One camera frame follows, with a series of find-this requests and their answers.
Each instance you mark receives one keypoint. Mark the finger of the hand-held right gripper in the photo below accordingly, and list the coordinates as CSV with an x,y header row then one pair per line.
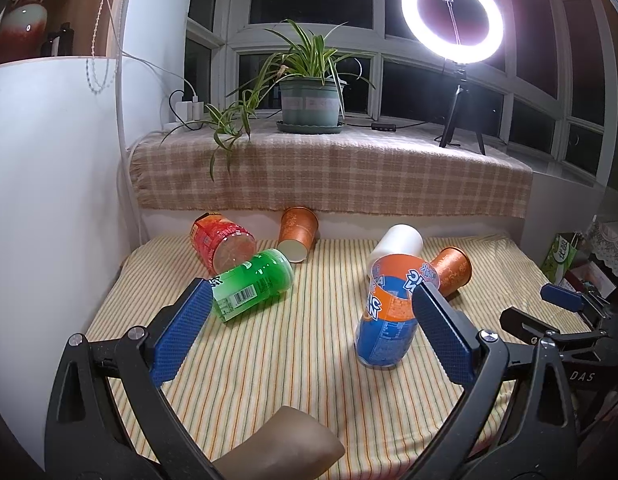
x,y
564,297
526,322

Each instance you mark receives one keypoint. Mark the green plastic cup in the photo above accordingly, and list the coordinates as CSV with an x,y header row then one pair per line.
x,y
254,285

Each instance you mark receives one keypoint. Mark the orange patterned paper cup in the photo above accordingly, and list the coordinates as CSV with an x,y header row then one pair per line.
x,y
454,270
296,230

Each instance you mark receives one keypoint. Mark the black bottle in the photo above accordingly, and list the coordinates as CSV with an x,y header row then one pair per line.
x,y
59,40

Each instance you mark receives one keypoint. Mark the white power strip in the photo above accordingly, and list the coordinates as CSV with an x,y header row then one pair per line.
x,y
184,125

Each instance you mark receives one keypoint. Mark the red plastic cup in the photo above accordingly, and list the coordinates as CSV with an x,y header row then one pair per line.
x,y
214,235

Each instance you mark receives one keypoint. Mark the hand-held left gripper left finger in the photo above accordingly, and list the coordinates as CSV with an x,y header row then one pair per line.
x,y
181,330

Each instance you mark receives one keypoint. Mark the striped tablecloth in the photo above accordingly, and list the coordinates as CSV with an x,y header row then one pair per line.
x,y
299,360

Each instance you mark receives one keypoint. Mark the white charger plug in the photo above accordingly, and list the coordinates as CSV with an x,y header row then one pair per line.
x,y
181,108
195,106

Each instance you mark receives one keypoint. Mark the blue and orange plastic cup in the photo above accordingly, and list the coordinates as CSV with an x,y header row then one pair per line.
x,y
384,320

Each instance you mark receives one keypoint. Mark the plaid windowsill cloth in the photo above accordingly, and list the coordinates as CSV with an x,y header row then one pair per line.
x,y
364,175

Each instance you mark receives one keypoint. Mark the red and white vase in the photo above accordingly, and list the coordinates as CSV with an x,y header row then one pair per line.
x,y
24,25

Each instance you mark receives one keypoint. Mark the white paper cup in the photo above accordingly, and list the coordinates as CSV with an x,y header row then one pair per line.
x,y
396,242

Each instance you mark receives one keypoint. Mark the green plant saucer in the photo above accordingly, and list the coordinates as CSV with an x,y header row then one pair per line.
x,y
311,128

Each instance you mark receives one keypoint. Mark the white lace cloth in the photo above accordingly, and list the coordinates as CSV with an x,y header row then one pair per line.
x,y
611,252

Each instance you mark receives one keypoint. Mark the green paper bag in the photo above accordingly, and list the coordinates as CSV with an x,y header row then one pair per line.
x,y
563,257

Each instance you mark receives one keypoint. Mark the black tripod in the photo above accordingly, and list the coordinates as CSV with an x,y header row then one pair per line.
x,y
456,105

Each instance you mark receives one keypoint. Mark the brown rounded object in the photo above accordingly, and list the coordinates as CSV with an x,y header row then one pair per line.
x,y
284,442

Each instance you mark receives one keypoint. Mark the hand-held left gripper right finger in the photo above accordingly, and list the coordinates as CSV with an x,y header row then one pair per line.
x,y
441,335

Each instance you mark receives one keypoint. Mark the potted spider plant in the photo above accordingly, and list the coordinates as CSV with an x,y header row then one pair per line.
x,y
309,97

